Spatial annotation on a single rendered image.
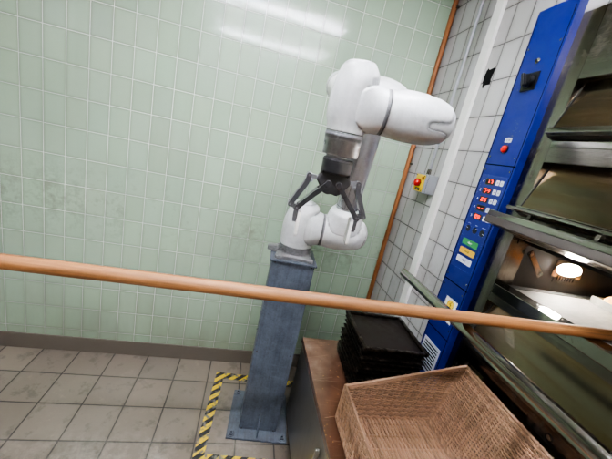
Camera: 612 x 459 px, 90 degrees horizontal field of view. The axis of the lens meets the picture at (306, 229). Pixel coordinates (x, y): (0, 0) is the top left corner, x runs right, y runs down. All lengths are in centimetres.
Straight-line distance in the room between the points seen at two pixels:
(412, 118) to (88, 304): 207
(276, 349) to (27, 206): 154
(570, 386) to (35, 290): 249
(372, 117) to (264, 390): 146
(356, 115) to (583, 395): 95
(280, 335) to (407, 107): 120
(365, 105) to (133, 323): 196
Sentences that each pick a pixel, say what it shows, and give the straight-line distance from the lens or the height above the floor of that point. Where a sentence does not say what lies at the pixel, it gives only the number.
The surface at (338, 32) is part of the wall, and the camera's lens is 194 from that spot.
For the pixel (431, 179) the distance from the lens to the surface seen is 172.
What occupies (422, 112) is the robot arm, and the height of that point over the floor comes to 163.
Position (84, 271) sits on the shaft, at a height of 119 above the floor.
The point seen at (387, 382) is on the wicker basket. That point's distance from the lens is 128.
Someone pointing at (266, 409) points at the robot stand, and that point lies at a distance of 188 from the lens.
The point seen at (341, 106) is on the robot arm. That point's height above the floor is 161.
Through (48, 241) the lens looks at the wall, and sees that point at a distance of 223.
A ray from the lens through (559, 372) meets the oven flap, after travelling 122.
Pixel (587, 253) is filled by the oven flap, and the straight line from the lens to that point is 98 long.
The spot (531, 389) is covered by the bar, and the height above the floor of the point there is 117.
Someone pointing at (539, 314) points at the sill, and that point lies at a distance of 123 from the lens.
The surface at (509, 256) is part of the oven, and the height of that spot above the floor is 129.
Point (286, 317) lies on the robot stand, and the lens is 153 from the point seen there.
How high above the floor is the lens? 151
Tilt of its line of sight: 15 degrees down
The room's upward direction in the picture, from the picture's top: 13 degrees clockwise
